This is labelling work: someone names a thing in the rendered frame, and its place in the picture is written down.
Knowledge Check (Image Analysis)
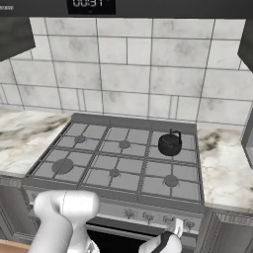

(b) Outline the grey gas stove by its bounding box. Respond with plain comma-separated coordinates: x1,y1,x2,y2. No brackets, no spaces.
21,112,208,253

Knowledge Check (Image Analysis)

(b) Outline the black kettle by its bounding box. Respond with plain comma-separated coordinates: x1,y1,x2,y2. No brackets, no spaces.
157,128,184,157

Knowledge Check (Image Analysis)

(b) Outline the grey stove knob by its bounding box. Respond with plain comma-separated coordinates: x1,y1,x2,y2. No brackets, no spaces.
162,214,176,225
142,211,156,225
123,209,136,220
183,218,196,232

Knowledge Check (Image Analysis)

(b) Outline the black oven door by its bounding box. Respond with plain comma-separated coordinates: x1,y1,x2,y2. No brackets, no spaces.
84,223,199,253

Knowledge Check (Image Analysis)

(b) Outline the grey fridge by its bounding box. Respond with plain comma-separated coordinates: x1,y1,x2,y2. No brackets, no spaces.
240,106,253,171

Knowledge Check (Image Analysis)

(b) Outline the black microwave oven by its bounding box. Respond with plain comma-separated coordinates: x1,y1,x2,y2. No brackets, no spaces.
0,0,253,19

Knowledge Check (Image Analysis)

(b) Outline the grey base cupboard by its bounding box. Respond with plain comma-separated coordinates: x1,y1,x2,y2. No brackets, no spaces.
194,207,253,253
0,175,42,245

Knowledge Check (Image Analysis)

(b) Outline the grey oven door handle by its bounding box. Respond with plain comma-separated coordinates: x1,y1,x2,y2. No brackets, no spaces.
85,224,166,239

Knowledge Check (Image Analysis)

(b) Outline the dark grey wall cupboard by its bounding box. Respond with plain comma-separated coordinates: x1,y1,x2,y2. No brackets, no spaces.
236,18,253,74
0,17,37,63

